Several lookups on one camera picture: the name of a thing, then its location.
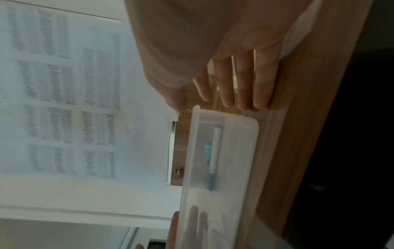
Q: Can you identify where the person's right hand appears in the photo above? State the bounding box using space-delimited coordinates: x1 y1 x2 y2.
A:
124 0 314 116

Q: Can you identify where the person's left hand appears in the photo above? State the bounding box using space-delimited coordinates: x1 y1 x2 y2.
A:
135 205 211 249

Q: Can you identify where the blue marker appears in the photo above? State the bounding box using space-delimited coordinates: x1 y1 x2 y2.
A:
203 140 214 161

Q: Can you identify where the black and white marker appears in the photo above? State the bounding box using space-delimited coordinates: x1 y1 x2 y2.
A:
207 125 224 192

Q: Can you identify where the clear plastic container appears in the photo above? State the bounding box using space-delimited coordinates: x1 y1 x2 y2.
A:
176 105 289 249

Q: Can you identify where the white printed paper sheet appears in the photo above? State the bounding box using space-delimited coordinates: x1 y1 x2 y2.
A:
0 0 174 182

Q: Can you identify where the wooden desk back panel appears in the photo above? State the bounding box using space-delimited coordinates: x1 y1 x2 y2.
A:
166 109 194 187

